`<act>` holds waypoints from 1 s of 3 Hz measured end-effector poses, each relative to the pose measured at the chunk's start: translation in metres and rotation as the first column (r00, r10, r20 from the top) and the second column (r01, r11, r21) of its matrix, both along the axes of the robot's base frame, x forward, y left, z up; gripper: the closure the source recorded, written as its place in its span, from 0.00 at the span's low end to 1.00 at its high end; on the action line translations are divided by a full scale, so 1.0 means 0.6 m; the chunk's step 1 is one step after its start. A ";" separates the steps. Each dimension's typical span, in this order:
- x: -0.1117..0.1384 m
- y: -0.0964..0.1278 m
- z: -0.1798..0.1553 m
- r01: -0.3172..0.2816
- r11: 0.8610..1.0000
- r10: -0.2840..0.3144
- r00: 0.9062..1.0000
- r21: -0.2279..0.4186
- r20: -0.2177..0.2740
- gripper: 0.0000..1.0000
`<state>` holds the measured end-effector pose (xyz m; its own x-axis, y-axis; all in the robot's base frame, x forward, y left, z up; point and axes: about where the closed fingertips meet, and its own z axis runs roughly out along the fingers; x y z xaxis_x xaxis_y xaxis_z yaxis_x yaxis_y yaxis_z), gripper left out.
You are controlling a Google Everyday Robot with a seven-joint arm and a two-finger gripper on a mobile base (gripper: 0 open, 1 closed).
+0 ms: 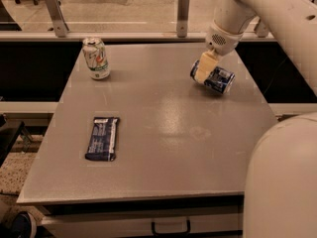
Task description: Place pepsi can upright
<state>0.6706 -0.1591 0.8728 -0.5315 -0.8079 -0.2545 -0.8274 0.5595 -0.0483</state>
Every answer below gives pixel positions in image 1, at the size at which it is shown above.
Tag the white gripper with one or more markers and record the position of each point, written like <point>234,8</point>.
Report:
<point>224,42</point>

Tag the blue pepsi can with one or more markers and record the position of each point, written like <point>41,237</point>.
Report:
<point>219,79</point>

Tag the black drawer handle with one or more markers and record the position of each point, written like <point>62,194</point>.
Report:
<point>169,228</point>

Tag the black caster wheel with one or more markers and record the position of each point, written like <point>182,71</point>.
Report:
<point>23,226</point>

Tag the left metal rail bracket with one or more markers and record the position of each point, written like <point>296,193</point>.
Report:
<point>59,26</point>

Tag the dark blue snack wrapper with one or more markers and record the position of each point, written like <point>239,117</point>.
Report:
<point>102,143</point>

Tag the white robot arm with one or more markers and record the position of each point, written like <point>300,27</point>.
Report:
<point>280,199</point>

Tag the white green 7up can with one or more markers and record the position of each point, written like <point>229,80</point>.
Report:
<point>95,55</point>

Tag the middle metal rail bracket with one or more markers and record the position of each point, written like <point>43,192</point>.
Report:
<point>182,18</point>

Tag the white table drawer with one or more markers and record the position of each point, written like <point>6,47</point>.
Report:
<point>219,221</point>

